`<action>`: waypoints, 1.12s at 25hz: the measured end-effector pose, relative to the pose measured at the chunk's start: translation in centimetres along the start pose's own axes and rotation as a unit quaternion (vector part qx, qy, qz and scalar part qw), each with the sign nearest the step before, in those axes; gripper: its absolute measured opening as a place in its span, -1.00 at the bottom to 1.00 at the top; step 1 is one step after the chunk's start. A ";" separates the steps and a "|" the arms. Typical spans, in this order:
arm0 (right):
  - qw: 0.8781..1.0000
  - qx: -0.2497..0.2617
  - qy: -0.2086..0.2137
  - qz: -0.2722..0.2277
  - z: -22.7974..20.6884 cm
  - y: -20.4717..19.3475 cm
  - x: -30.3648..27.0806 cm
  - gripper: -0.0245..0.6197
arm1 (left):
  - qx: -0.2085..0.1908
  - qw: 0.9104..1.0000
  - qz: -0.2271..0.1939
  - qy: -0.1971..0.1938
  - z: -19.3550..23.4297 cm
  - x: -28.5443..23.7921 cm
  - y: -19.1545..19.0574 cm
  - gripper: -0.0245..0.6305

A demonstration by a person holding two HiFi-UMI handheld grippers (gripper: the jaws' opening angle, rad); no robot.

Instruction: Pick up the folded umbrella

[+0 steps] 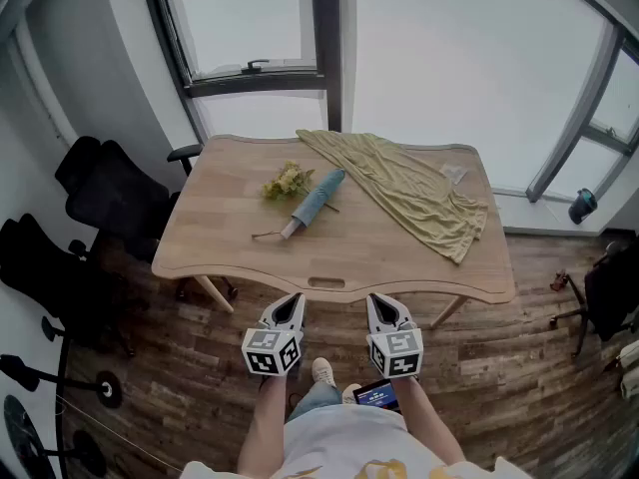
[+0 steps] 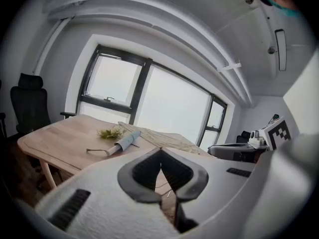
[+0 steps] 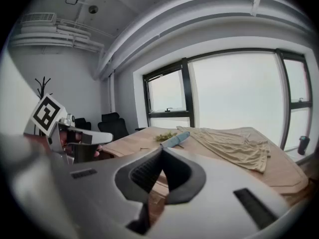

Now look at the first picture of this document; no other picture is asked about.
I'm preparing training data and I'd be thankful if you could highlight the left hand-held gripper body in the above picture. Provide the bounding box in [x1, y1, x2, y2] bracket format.
[241, 316, 306, 378]

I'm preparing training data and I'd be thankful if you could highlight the black wheeled stand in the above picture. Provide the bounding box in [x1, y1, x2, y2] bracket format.
[0, 316, 124, 479]

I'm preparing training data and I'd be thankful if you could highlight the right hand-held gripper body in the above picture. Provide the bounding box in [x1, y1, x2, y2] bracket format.
[366, 318, 424, 379]

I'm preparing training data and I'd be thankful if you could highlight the person's left forearm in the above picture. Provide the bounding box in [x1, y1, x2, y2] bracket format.
[237, 374, 290, 476]

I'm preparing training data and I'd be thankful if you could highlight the person's white printed shirt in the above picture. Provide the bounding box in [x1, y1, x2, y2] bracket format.
[179, 404, 535, 479]

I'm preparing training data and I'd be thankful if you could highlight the clear plastic packet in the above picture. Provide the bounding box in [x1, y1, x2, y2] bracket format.
[438, 162, 469, 186]

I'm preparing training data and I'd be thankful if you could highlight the person's blue jeans leg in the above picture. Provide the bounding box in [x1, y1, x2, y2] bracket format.
[287, 379, 343, 423]

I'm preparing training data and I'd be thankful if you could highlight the white appliance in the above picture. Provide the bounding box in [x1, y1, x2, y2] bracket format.
[618, 339, 639, 401]

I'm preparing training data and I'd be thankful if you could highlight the yellow-green cloth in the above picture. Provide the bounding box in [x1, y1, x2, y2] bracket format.
[296, 128, 489, 265]

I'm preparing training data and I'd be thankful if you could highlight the black office chair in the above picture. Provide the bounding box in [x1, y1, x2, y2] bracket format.
[548, 239, 639, 358]
[0, 213, 136, 358]
[54, 136, 204, 263]

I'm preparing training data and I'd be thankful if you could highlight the dark teal water bottle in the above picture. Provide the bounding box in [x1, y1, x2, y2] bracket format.
[567, 188, 599, 226]

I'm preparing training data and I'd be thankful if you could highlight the black window frame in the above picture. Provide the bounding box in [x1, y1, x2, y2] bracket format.
[138, 0, 343, 144]

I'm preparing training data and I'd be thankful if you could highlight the wooden table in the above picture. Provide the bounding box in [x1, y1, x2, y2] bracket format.
[151, 134, 517, 329]

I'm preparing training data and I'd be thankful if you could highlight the black device with screen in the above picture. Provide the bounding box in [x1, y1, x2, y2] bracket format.
[352, 379, 402, 415]

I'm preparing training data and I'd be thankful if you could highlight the grey window frame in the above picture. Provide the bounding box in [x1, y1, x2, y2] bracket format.
[525, 17, 639, 204]

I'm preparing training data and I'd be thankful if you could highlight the person's right forearm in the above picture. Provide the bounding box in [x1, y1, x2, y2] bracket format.
[393, 375, 468, 467]

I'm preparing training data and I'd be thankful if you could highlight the yellow artificial flower bouquet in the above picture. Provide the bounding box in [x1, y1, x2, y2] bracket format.
[261, 160, 340, 214]

